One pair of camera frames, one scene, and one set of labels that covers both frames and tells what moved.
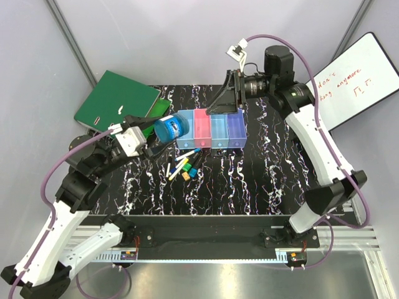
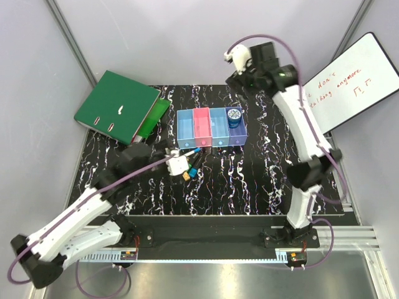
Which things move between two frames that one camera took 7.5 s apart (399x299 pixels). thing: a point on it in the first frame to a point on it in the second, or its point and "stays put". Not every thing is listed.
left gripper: (134, 121) to (161, 147)
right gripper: (229, 99) to (237, 80)
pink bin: (202, 128) stays put
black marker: (196, 161) stays put
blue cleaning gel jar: (168, 129) to (234, 116)
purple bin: (237, 135) stays put
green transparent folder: (157, 110) stays put
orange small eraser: (186, 175) stays put
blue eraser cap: (192, 172) stays put
